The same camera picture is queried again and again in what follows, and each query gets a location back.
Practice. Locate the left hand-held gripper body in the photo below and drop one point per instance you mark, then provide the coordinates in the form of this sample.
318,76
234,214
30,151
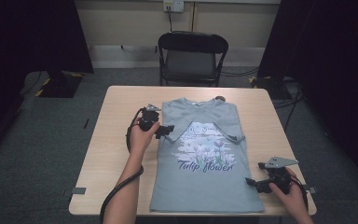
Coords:
148,119

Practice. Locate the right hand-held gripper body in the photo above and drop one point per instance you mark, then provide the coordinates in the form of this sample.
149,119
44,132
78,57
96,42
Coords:
279,177

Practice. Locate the grey-blue printed T-shirt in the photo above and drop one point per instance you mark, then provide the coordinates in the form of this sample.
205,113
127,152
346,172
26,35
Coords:
199,193

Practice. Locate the person's left hand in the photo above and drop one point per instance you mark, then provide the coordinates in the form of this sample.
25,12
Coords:
141,140

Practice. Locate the person's right hand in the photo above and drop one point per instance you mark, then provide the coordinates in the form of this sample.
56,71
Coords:
293,199

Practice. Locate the grey tape marker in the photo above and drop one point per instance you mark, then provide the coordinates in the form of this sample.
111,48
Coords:
78,190
310,189

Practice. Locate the black folding chair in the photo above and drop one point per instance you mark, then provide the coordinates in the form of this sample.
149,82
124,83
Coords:
192,42

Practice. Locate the black striped stand base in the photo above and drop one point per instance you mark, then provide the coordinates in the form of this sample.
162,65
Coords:
270,87
59,85

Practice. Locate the black curtain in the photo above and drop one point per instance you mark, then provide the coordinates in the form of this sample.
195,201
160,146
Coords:
338,46
28,37

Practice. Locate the white wall power outlet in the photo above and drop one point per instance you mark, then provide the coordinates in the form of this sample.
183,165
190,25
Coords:
174,5

